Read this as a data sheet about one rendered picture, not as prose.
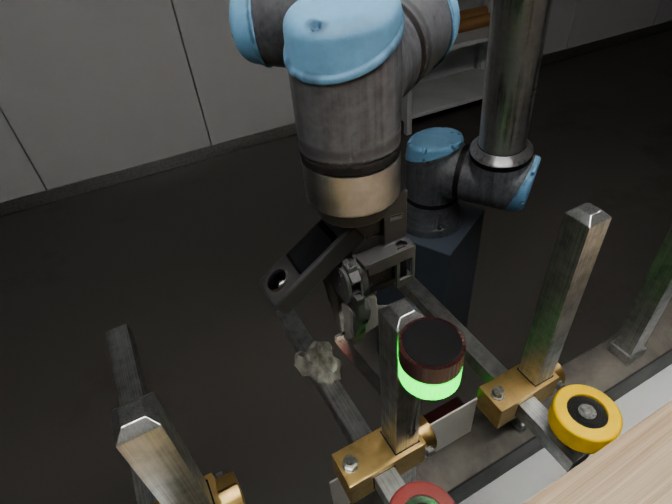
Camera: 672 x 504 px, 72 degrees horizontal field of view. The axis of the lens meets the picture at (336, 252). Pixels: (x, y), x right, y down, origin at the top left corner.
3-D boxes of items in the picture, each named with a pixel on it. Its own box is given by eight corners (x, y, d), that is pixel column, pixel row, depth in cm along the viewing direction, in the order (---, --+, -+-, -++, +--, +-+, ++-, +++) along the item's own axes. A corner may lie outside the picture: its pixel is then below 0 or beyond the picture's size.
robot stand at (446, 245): (376, 352, 179) (372, 228, 140) (408, 310, 194) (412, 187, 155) (436, 382, 167) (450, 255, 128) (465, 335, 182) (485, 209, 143)
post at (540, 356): (501, 425, 84) (565, 206, 53) (516, 416, 85) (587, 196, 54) (516, 441, 81) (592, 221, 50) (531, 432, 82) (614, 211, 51)
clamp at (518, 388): (472, 401, 75) (475, 383, 71) (535, 365, 79) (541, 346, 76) (499, 433, 70) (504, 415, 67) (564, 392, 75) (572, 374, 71)
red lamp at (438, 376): (386, 348, 45) (385, 333, 43) (436, 323, 47) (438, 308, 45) (423, 395, 41) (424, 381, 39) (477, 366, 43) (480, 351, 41)
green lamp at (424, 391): (386, 363, 46) (386, 350, 45) (435, 338, 48) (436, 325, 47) (422, 411, 42) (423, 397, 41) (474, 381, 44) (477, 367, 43)
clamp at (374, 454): (333, 471, 64) (330, 453, 61) (415, 424, 68) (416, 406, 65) (354, 509, 60) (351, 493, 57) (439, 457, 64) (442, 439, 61)
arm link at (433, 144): (415, 173, 143) (417, 119, 132) (471, 184, 136) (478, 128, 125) (396, 199, 133) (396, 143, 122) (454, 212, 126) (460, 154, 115)
